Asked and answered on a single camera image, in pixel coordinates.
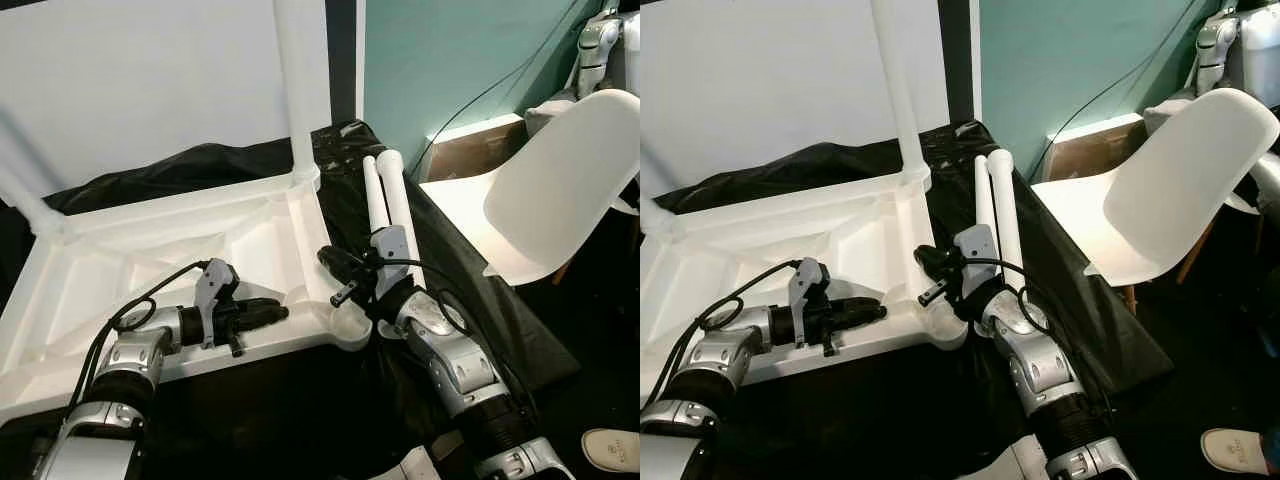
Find grey cushion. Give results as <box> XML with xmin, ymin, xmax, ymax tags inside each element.
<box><xmin>1140</xmin><ymin>95</ymin><xmax>1197</xmax><ymax>132</ymax></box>
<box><xmin>525</xmin><ymin>95</ymin><xmax>582</xmax><ymax>132</ymax></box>

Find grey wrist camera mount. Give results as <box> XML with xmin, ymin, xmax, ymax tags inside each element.
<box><xmin>787</xmin><ymin>258</ymin><xmax>832</xmax><ymax>347</ymax></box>
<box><xmin>952</xmin><ymin>225</ymin><xmax>1000</xmax><ymax>300</ymax></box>
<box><xmin>193</xmin><ymin>258</ymin><xmax>240</xmax><ymax>350</ymax></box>
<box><xmin>369</xmin><ymin>225</ymin><xmax>414</xmax><ymax>300</ymax></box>

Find white grey machine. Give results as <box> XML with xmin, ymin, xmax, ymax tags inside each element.
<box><xmin>575</xmin><ymin>5</ymin><xmax>641</xmax><ymax>102</ymax></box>
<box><xmin>1195</xmin><ymin>0</ymin><xmax>1280</xmax><ymax>107</ymax></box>

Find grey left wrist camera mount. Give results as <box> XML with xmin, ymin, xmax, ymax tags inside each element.
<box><xmin>193</xmin><ymin>258</ymin><xmax>240</xmax><ymax>350</ymax></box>
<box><xmin>787</xmin><ymin>258</ymin><xmax>832</xmax><ymax>347</ymax></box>

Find white plastic chair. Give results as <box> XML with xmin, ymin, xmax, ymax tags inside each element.
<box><xmin>1030</xmin><ymin>87</ymin><xmax>1280</xmax><ymax>317</ymax></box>
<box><xmin>420</xmin><ymin>88</ymin><xmax>641</xmax><ymax>287</ymax></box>

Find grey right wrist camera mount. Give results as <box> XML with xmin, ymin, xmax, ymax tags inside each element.
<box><xmin>369</xmin><ymin>225</ymin><xmax>414</xmax><ymax>300</ymax></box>
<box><xmin>952</xmin><ymin>225</ymin><xmax>1000</xmax><ymax>300</ymax></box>

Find white slipper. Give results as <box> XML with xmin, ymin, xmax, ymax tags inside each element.
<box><xmin>1200</xmin><ymin>428</ymin><xmax>1267</xmax><ymax>474</ymax></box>
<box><xmin>582</xmin><ymin>428</ymin><xmax>641</xmax><ymax>474</ymax></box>

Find white robot body panel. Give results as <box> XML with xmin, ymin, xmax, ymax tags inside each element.
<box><xmin>385</xmin><ymin>445</ymin><xmax>447</xmax><ymax>480</ymax></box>
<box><xmin>990</xmin><ymin>440</ymin><xmax>1052</xmax><ymax>480</ymax></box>

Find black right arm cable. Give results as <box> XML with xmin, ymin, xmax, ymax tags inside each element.
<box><xmin>365</xmin><ymin>258</ymin><xmax>472</xmax><ymax>337</ymax></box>
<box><xmin>955</xmin><ymin>258</ymin><xmax>1057</xmax><ymax>337</ymax></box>

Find white plastic table top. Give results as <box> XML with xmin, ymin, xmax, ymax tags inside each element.
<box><xmin>640</xmin><ymin>164</ymin><xmax>970</xmax><ymax>397</ymax></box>
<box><xmin>0</xmin><ymin>164</ymin><xmax>374</xmax><ymax>427</ymax></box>

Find white plastic table leg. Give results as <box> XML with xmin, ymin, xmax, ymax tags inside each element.
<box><xmin>640</xmin><ymin>190</ymin><xmax>682</xmax><ymax>237</ymax></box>
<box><xmin>271</xmin><ymin>0</ymin><xmax>332</xmax><ymax>192</ymax></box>
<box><xmin>974</xmin><ymin>155</ymin><xmax>1002</xmax><ymax>242</ymax></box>
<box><xmin>0</xmin><ymin>105</ymin><xmax>67</xmax><ymax>242</ymax></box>
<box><xmin>869</xmin><ymin>0</ymin><xmax>932</xmax><ymax>187</ymax></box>
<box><xmin>361</xmin><ymin>155</ymin><xmax>394</xmax><ymax>267</ymax></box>
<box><xmin>987</xmin><ymin>149</ymin><xmax>1027</xmax><ymax>292</ymax></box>
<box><xmin>376</xmin><ymin>149</ymin><xmax>427</xmax><ymax>292</ymax></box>

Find black vertical post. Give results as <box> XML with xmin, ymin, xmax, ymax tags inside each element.
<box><xmin>324</xmin><ymin>0</ymin><xmax>360</xmax><ymax>127</ymax></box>
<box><xmin>937</xmin><ymin>0</ymin><xmax>974</xmax><ymax>132</ymax></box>

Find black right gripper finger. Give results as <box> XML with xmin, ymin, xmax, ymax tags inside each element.
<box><xmin>317</xmin><ymin>244</ymin><xmax>361</xmax><ymax>277</ymax></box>
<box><xmin>914</xmin><ymin>244</ymin><xmax>956</xmax><ymax>277</ymax></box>

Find black cloth cover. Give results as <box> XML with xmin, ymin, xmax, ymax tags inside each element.
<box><xmin>0</xmin><ymin>119</ymin><xmax>582</xmax><ymax>480</ymax></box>
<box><xmin>640</xmin><ymin>119</ymin><xmax>1177</xmax><ymax>480</ymax></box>

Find thin black wall cable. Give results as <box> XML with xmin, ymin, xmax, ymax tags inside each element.
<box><xmin>410</xmin><ymin>0</ymin><xmax>587</xmax><ymax>182</ymax></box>
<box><xmin>1025</xmin><ymin>0</ymin><xmax>1202</xmax><ymax>177</ymax></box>

